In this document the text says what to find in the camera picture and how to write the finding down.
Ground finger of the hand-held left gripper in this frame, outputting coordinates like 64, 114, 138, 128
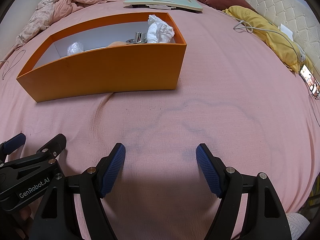
36, 134, 67, 159
0, 133, 27, 163

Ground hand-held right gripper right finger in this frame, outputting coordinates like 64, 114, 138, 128
196, 143, 293, 240

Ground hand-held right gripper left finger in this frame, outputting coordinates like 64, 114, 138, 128
31, 142, 127, 240

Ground orange cardboard box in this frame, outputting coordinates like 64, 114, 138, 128
16, 12, 187, 103

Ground clear bubble wrap bag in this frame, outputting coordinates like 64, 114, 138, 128
67, 42, 84, 56

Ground small chrome metal piece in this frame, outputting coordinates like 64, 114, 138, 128
126, 32, 148, 45

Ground white tissue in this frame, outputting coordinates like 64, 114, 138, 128
146, 14, 175, 44

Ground person's left hand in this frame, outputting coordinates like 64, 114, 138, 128
15, 204, 33, 240

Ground pink bed sheet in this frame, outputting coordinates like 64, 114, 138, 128
0, 0, 320, 240

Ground smartphone with lit screen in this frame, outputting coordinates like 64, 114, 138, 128
299, 64, 320, 98

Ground yellow pillow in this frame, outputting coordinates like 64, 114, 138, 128
222, 6, 316, 73

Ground small white box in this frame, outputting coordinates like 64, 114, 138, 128
278, 24, 293, 40

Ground mint green lap desk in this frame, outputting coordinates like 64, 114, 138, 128
123, 0, 203, 13

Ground cream tufted headboard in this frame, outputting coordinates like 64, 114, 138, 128
216, 0, 320, 80

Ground thin grey cord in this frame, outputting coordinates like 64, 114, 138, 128
0, 49, 27, 80

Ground white charging cable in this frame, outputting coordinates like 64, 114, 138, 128
233, 20, 307, 60

